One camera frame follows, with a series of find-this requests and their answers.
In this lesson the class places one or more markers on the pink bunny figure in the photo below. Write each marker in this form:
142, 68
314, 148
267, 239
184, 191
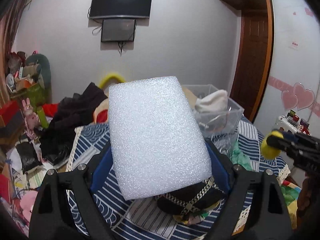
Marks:
31, 119

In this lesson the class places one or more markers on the white drawstring pouch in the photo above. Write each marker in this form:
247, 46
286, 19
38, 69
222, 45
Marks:
214, 102

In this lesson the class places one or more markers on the grey green plush toy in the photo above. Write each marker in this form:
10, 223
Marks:
37, 66

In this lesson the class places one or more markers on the orange floral blanket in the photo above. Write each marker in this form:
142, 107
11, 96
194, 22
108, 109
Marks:
100, 114

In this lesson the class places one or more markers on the green knit cloth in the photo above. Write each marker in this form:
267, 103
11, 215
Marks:
236, 156

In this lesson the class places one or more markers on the small wall monitor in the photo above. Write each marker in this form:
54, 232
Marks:
118, 30

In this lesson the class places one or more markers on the pink slipper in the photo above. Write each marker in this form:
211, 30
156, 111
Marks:
27, 203

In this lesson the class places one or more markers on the clear plastic bag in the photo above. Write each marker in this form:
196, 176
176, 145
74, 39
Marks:
227, 143

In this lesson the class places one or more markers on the green gift bag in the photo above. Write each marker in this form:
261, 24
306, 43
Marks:
36, 94

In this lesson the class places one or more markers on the yellow foam tube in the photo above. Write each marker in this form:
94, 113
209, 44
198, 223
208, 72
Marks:
112, 76

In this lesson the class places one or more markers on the clear plastic storage box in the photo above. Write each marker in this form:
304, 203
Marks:
218, 122

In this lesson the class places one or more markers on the white foam block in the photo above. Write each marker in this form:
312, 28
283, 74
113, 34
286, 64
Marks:
156, 143

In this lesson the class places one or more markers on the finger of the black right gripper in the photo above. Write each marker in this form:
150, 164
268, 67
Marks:
277, 141

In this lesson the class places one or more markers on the white suitcase with stickers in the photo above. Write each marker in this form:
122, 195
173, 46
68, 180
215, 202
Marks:
292, 123

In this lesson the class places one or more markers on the person's right hand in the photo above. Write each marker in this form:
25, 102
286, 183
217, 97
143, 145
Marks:
305, 203

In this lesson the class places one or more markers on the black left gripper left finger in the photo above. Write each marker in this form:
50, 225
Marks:
102, 169

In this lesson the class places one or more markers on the large wall television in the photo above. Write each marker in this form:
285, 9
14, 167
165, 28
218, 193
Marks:
100, 9

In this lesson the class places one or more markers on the red box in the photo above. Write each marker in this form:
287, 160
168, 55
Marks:
7, 112

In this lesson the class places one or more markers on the striped red curtain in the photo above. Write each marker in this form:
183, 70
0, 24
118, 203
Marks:
11, 12

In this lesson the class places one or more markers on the white sliding wardrobe door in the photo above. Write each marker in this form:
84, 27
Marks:
293, 81

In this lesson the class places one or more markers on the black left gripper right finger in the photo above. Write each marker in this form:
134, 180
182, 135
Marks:
221, 167

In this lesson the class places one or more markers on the colourful floral cloth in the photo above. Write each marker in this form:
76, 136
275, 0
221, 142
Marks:
196, 217

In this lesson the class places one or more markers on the black clothes pile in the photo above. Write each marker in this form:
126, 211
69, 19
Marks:
56, 141

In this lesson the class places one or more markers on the brown wooden door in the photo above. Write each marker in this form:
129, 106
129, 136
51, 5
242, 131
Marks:
251, 60

